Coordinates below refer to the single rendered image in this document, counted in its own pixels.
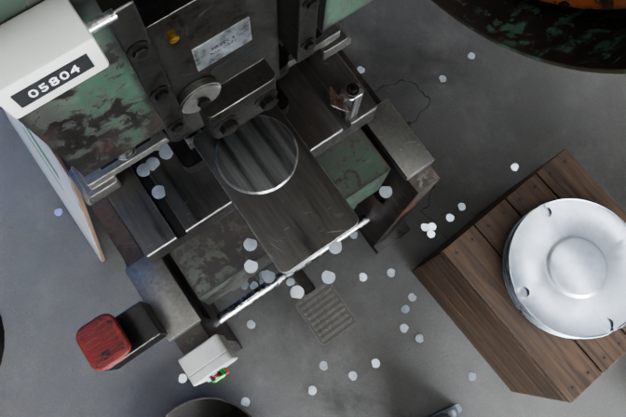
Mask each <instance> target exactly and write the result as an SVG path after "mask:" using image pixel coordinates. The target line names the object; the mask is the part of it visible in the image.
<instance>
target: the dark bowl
mask: <svg viewBox="0 0 626 417"><path fill-rule="evenodd" d="M163 417H252V416H251V415H250V414H249V413H248V412H247V411H246V410H244V409H243V408H241V407H240V406H239V405H237V404H235V403H233V402H231V401H229V400H226V399H222V398H218V397H200V398H195V399H191V400H188V401H186V402H184V403H182V404H180V405H178V406H176V407H175V408H173V409H172V410H170V411H169V412H168V413H166V414H165V415H164V416H163Z"/></svg>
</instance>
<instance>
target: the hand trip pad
mask: <svg viewBox="0 0 626 417"><path fill-rule="evenodd" d="M75 338H76V341H77V344H78V345H79V347H80V349H81V350H82V352H83V354H84V355H85V357H86V359H87V360H88V363H89V365H90V366H91V367H92V368H93V369H94V370H97V371H101V370H108V369H109V368H111V367H112V366H114V365H115V364H116V363H117V362H118V361H120V360H121V359H123V358H124V357H126V356H127V355H128V354H129V351H130V342H129V339H128V337H127V336H126V334H125V332H124V331H123V330H122V328H121V327H120V325H119V323H118V322H117V320H116V318H115V317H114V316H112V315H110V314H102V315H99V316H97V317H95V318H94V319H92V320H91V321H90V322H89V323H87V324H86V325H84V326H83V327H81V328H80V329H79V330H78V331H77V334H76V337H75Z"/></svg>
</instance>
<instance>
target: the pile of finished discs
mask: <svg viewBox="0 0 626 417"><path fill-rule="evenodd" d="M502 272H503V277H504V281H505V285H506V288H507V290H508V293H509V295H510V297H511V299H512V301H513V302H514V304H515V305H516V307H517V308H518V309H519V310H521V311H522V314H523V315H524V316H525V317H526V318H527V319H528V320H529V321H530V322H532V323H533V324H534V325H536V326H537V327H539V328H540V329H542V330H545V331H547V332H548V333H551V334H553V335H556V336H560V337H565V338H572V339H589V338H597V337H602V336H606V335H608V333H611V332H612V331H613V330H617V329H620V328H622V327H623V326H624V325H626V223H625V222H624V221H623V220H622V219H621V218H620V217H619V216H618V215H616V214H615V213H614V212H612V211H611V210H609V209H607V208H605V207H603V206H601V205H599V204H596V203H593V202H591V201H588V200H583V199H576V198H564V199H558V200H553V201H551V202H548V203H545V204H543V205H541V206H539V207H537V208H534V209H533V210H531V211H529V212H528V213H526V214H525V215H524V216H523V217H522V218H521V219H520V220H519V221H518V222H517V223H516V224H515V225H514V227H513V228H512V229H511V231H510V234H509V236H508V238H507V240H506V243H505V246H504V249H503V255H502Z"/></svg>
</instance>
